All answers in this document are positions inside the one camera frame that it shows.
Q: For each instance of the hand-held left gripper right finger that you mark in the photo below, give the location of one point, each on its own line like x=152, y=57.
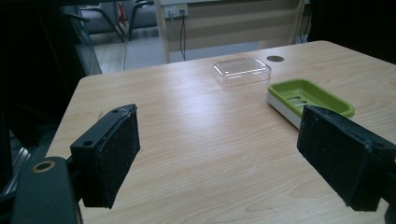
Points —
x=342, y=155

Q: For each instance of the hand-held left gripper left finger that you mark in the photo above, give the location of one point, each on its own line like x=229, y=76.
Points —
x=107, y=158

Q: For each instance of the green and white soap dish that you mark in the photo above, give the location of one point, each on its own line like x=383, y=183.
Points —
x=306, y=98

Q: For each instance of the clear plastic soap box lid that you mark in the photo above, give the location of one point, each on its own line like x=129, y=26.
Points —
x=241, y=71

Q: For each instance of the black cabinet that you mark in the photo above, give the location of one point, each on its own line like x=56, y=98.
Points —
x=34, y=68

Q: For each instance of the grey chair with black frame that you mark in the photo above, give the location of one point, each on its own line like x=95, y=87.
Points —
x=124, y=17

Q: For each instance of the white wall power socket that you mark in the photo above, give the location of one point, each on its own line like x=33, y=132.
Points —
x=176, y=10

